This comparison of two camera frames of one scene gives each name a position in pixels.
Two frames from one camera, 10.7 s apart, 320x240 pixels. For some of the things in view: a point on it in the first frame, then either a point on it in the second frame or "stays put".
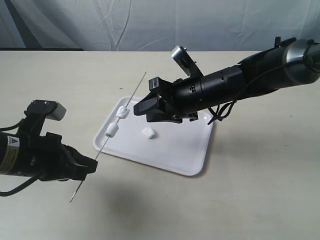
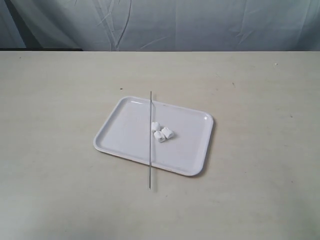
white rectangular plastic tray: [180, 148] stays put
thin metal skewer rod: [107, 137] to [150, 184]
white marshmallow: [149, 132] to [155, 126]
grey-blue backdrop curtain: [197, 25] stays put
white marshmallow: [112, 130] to [167, 132]
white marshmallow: [122, 112] to [159, 136]
